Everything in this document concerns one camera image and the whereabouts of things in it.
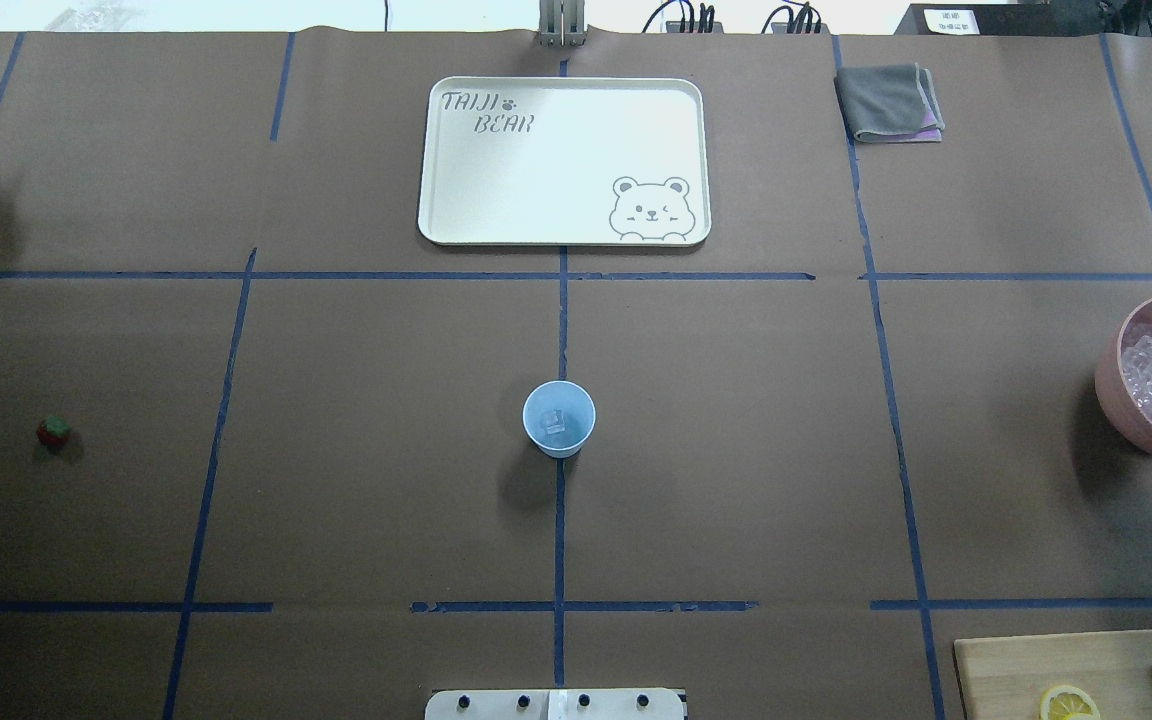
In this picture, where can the red strawberry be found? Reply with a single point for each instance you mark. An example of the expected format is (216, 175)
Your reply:
(53, 432)

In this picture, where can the light blue cup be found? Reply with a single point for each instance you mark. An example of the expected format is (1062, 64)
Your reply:
(579, 407)

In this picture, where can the lemon slices row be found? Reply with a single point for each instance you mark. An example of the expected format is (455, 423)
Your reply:
(1067, 702)

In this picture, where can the wooden cutting board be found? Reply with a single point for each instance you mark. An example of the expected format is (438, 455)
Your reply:
(1005, 677)

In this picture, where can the grey folded cloth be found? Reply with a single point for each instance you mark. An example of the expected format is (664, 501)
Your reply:
(890, 104)

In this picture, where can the cream bear tray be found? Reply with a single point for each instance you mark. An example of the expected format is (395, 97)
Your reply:
(565, 161)

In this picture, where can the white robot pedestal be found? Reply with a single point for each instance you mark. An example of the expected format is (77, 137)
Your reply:
(559, 703)

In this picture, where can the aluminium frame post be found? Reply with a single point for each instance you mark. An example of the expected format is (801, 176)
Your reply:
(562, 23)

